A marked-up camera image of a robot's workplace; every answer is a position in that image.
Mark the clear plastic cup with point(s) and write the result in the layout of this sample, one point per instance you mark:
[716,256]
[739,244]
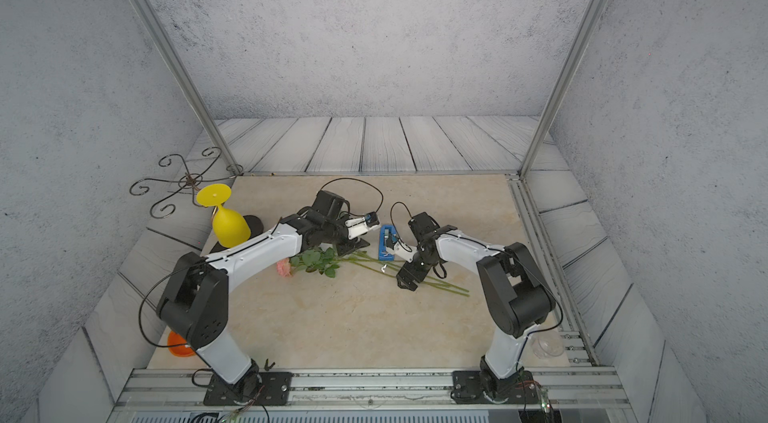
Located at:
[547,345]

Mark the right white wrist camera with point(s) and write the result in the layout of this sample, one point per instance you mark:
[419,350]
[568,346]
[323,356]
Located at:
[398,249]

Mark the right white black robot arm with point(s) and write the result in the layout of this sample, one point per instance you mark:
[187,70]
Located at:
[517,296]

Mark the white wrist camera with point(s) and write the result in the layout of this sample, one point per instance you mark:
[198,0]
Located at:
[359,226]
[398,249]

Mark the aluminium corner post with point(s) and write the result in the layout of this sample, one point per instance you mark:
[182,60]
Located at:
[171,58]
[589,21]

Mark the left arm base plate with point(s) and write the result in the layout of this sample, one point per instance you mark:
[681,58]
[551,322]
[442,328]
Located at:
[249,388]

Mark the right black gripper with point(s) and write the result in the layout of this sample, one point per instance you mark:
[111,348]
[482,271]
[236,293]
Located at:
[415,275]

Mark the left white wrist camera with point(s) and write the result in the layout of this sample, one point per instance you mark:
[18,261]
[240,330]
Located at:
[359,226]

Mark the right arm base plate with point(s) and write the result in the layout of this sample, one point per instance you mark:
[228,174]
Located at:
[482,386]

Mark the curly metal wire stand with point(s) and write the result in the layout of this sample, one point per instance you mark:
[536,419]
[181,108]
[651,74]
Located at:
[189,182]

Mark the artificial flower bouquet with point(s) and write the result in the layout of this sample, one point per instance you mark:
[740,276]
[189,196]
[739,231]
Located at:
[327,262]

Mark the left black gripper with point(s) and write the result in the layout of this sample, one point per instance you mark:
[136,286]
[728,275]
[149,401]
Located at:
[354,245]

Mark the right aluminium corner post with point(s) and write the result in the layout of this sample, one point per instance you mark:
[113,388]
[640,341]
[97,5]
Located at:
[589,21]

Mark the blue tape dispenser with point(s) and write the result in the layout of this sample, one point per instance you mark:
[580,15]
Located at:
[386,232]

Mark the left aluminium corner post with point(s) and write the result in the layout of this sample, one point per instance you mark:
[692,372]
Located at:
[171,58]

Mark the orange plastic bowl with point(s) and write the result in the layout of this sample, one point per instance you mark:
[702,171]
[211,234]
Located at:
[178,346]

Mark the aluminium rail front frame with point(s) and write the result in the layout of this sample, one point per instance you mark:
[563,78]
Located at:
[574,394]

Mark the yellow plastic goblet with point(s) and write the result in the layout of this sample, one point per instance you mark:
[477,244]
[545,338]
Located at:
[229,226]

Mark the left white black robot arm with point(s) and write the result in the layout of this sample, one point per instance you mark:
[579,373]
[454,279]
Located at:
[195,300]

